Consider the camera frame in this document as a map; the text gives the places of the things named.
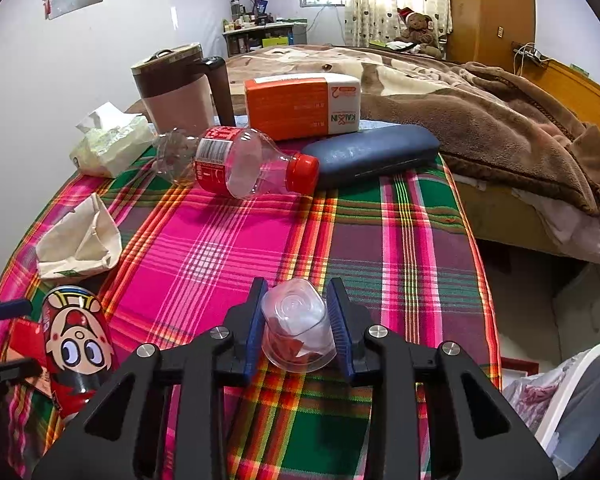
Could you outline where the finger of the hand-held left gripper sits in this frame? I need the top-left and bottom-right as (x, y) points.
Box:
(0, 357), (43, 401)
(0, 290), (33, 328)

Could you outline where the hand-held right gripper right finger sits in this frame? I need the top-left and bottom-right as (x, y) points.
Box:
(326, 276), (561, 480)

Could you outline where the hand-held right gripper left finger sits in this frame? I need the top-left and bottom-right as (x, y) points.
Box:
(30, 276), (271, 480)

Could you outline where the red snack packet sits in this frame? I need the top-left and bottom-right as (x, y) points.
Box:
(2, 317), (51, 396)

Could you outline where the clear plastic cup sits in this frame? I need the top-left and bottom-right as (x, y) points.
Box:
(260, 280), (337, 374)

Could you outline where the red cartoon face can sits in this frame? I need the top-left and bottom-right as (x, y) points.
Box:
(40, 285), (121, 418)

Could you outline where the white paper bag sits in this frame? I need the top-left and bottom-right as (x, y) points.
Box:
(35, 192), (123, 281)

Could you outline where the clear bottle with red cap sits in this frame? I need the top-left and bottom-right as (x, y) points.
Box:
(154, 126), (321, 201)

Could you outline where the white round trash bin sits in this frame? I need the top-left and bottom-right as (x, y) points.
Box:
(502, 342), (600, 480)

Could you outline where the plaid tablecloth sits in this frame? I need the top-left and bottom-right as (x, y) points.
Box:
(0, 132), (503, 480)

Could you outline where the dark blue glasses case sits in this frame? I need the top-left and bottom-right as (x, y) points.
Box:
(302, 125), (441, 191)

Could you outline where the soft tissue pack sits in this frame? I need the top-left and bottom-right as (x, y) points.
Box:
(70, 101), (156, 178)

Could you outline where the orange and white box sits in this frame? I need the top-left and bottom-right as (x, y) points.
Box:
(243, 72), (363, 142)

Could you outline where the brown lidded mug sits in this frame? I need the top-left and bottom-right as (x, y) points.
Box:
(131, 42), (237, 136)

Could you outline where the pale bed sheet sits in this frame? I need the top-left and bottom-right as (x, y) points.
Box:
(512, 150), (600, 266)

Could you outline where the brown fleece blanket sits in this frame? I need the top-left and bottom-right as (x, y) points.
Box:
(225, 45), (600, 218)

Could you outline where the small shelf desk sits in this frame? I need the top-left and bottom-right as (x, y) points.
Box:
(222, 21), (308, 58)

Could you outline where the group of toiletry bottles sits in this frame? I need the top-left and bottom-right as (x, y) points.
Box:
(222, 0), (281, 31)

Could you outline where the brown teddy bear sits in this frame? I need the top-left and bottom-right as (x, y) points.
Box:
(395, 6), (446, 59)

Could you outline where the white power strip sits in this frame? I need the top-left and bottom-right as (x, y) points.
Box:
(512, 42), (548, 63)

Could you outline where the wooden headboard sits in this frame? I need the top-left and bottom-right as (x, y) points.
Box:
(545, 57), (600, 153)

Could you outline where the wooden wardrobe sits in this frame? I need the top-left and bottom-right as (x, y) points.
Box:
(445, 0), (537, 73)

